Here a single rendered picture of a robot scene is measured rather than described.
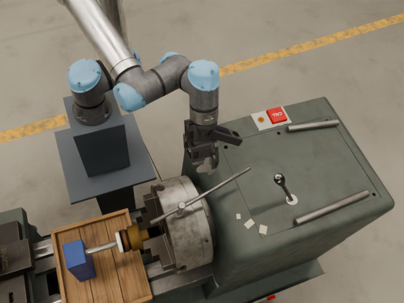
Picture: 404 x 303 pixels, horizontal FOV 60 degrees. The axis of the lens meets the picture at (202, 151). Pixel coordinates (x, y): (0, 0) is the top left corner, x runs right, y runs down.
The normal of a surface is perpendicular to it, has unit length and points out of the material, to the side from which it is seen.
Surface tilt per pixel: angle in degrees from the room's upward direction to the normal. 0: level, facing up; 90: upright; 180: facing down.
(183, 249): 48
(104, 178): 0
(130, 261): 0
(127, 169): 0
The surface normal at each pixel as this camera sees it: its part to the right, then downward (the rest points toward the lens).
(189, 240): 0.30, 0.12
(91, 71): 0.01, -0.44
